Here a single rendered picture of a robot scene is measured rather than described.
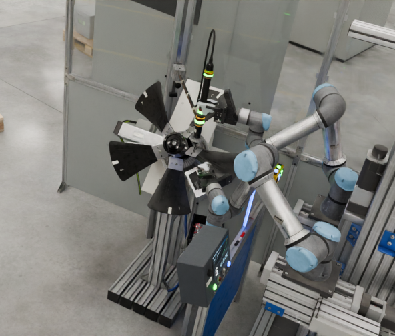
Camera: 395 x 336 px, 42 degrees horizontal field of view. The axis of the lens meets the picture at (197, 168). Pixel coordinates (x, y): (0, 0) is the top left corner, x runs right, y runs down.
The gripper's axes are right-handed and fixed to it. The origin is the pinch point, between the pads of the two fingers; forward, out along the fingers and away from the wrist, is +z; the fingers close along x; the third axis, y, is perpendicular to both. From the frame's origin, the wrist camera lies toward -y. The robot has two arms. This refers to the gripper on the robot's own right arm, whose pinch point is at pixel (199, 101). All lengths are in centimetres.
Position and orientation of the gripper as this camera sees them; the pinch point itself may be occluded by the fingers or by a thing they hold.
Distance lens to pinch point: 250.8
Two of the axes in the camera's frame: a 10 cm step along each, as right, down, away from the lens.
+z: -9.6, -2.6, 1.1
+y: -1.6, 8.3, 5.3
